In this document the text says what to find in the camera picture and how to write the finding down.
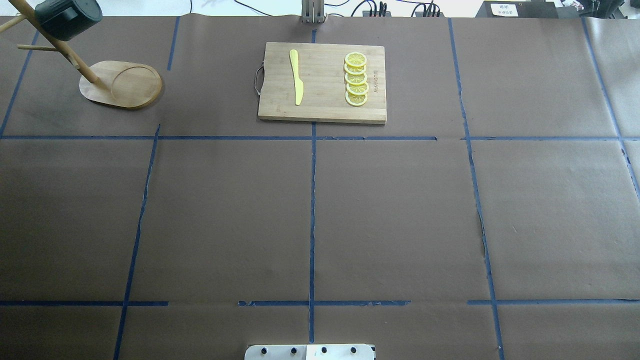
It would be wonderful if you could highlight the bamboo cutting board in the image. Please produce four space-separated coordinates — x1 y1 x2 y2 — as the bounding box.
257 42 387 125

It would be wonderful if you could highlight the aluminium camera post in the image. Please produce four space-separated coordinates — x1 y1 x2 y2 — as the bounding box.
301 0 327 24

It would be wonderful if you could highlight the dark teal ribbed mug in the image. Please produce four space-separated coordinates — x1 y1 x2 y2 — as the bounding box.
34 0 103 42

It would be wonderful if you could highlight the wooden mug tree rack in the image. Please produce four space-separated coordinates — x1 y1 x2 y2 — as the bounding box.
1 0 163 110

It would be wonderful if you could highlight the black box with label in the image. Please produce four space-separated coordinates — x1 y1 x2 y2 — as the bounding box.
475 0 559 19

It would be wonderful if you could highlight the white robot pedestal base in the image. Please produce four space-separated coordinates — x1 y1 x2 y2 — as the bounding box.
244 343 377 360

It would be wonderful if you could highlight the yellow plastic knife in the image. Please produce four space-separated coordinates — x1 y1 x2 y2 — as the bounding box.
289 48 304 106

